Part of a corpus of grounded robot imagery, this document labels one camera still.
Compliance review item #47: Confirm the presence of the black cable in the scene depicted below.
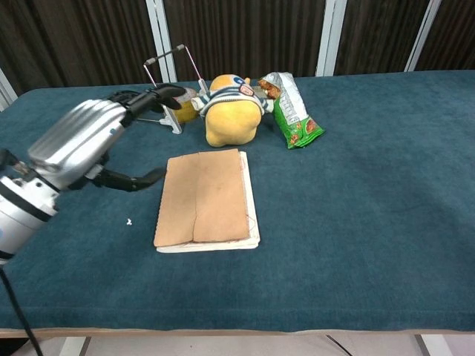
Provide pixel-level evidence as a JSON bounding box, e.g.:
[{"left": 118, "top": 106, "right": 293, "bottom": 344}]
[{"left": 0, "top": 265, "right": 44, "bottom": 356}]

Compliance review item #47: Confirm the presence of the white frame post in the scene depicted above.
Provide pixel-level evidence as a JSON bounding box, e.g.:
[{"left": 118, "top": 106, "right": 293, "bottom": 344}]
[
  {"left": 315, "top": 0, "right": 348, "bottom": 77},
  {"left": 145, "top": 0, "right": 177, "bottom": 84},
  {"left": 0, "top": 67, "right": 19, "bottom": 112},
  {"left": 403, "top": 0, "right": 443, "bottom": 73}
]

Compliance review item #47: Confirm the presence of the yellow tape roll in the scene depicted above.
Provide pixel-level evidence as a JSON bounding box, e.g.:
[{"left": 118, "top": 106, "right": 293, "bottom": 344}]
[{"left": 168, "top": 88, "right": 200, "bottom": 123}]

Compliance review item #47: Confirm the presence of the blue table cloth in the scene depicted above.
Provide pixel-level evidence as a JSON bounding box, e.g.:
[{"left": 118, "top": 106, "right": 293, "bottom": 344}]
[{"left": 0, "top": 70, "right": 475, "bottom": 333}]

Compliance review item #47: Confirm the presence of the green snack bag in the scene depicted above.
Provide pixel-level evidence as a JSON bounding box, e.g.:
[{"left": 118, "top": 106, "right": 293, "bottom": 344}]
[{"left": 258, "top": 71, "right": 326, "bottom": 150}]

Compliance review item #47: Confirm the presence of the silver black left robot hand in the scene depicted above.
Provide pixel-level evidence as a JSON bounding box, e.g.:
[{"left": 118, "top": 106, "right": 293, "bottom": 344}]
[{"left": 27, "top": 84, "right": 186, "bottom": 193}]

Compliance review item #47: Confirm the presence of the dark brown curtain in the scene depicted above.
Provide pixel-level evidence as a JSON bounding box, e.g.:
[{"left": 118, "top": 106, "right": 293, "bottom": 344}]
[{"left": 0, "top": 0, "right": 475, "bottom": 90}]

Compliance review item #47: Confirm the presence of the spiral notebook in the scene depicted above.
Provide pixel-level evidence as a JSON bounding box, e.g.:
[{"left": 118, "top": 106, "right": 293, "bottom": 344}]
[{"left": 154, "top": 148, "right": 261, "bottom": 254}]

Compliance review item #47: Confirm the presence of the wire book stand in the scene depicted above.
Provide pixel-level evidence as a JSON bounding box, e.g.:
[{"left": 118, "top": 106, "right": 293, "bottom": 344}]
[{"left": 135, "top": 43, "right": 211, "bottom": 134}]

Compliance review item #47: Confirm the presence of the metal table leg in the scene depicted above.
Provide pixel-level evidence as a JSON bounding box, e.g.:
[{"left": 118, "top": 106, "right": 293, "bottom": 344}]
[
  {"left": 414, "top": 334, "right": 439, "bottom": 356},
  {"left": 59, "top": 335, "right": 92, "bottom": 356}
]

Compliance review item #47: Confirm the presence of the yellow plush toy striped shirt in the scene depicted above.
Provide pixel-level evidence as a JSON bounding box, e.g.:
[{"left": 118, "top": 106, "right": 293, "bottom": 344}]
[{"left": 190, "top": 73, "right": 275, "bottom": 148}]

